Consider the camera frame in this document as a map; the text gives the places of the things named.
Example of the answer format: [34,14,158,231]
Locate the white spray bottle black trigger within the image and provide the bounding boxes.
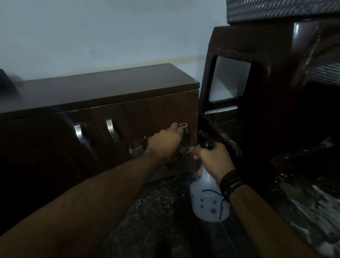
[190,130,230,223]

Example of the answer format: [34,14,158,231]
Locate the person's left forearm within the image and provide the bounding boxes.
[0,150,160,258]

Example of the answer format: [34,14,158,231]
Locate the checkered cleaning cloth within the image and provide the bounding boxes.
[166,122,196,167]

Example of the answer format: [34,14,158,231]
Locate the brown wooden cabinet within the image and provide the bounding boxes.
[0,63,200,213]

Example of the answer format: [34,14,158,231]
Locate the black mesh chair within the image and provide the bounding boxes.
[198,18,340,192]

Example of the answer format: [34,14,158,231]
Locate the person's right forearm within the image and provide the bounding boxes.
[228,185,322,258]

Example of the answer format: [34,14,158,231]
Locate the grey woven pattern box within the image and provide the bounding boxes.
[226,0,340,24]

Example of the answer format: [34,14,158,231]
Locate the silver cabinet door handle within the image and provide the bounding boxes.
[106,119,120,142]
[74,124,91,148]

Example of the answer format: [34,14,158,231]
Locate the black wristwatch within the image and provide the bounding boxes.
[220,170,246,202]

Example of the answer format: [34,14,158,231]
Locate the person's left hand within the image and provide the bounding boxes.
[145,122,185,164]

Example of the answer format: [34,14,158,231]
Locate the person's right hand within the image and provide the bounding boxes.
[192,142,236,186]

